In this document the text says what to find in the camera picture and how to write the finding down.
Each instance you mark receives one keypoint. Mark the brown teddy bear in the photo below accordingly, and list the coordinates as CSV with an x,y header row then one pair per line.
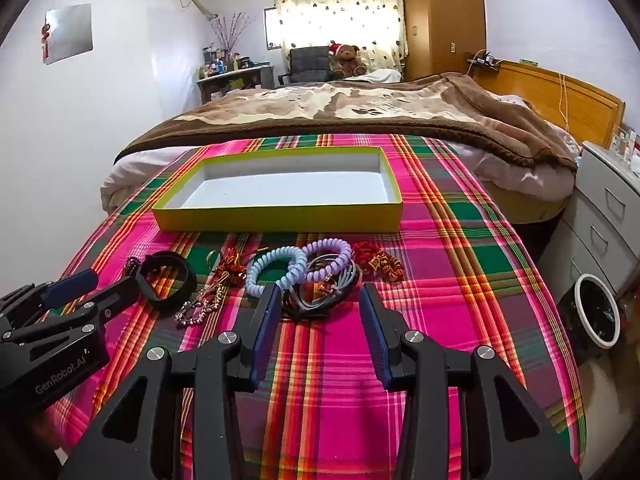
x,y
347,60

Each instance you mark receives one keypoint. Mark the small boxes on nightstand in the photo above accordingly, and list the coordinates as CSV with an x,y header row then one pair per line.
x,y
627,147

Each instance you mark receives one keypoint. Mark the small desk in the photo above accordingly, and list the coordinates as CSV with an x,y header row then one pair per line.
x,y
235,80

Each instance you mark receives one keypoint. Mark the wooden wardrobe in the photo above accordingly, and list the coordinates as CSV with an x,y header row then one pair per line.
x,y
445,10

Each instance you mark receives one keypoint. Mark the silver wall sheet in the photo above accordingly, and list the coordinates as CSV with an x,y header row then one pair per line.
x,y
70,32

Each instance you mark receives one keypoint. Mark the red and gold knot ornament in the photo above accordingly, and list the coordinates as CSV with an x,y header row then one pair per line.
x,y
385,265

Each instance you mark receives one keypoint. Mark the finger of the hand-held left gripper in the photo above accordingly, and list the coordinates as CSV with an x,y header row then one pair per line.
x,y
70,285
117,297

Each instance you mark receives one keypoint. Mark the brown patterned fleece blanket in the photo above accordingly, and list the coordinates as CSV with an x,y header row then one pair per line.
x,y
350,105

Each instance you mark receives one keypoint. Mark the black wristband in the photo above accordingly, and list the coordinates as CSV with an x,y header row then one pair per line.
x,y
167,305

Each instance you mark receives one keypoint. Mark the small wall shelf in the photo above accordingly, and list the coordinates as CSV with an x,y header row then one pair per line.
x,y
482,61

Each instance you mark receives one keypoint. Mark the rhinestone hair clip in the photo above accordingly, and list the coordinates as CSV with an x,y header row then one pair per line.
x,y
195,312

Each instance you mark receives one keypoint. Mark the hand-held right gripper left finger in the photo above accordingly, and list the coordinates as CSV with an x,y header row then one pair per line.
x,y
267,330

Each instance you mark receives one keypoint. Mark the pink green plaid blanket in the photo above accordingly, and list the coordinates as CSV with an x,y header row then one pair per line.
x,y
450,285

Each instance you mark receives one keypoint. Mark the black office chair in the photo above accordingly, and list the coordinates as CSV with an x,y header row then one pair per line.
x,y
307,60

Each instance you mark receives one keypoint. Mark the cluster of bottles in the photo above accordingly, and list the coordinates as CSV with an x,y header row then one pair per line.
x,y
220,65

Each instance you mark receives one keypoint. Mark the red gold tassel charm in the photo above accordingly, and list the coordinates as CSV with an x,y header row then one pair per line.
x,y
232,262

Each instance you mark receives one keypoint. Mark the white cloth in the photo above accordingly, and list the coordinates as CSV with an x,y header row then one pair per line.
x,y
382,76

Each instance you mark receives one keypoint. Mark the white rimmed trash bin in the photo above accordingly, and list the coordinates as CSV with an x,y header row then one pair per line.
x,y
595,315

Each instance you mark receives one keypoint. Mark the yellow-green shallow cardboard box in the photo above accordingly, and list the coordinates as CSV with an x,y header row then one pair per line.
x,y
280,185

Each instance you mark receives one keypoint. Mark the grey nightstand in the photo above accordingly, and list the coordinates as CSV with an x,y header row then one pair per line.
x,y
600,210

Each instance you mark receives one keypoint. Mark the vase with purple branches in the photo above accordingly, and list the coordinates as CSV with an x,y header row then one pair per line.
x,y
230,30

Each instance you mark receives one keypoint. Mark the dotted cream curtain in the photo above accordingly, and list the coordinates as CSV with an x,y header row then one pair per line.
x,y
340,10

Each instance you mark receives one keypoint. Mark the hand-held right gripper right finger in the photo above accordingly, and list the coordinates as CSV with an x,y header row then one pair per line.
x,y
375,335

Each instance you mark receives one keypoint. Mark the wooden bed frame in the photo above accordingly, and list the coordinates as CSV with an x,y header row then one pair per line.
x,y
575,95

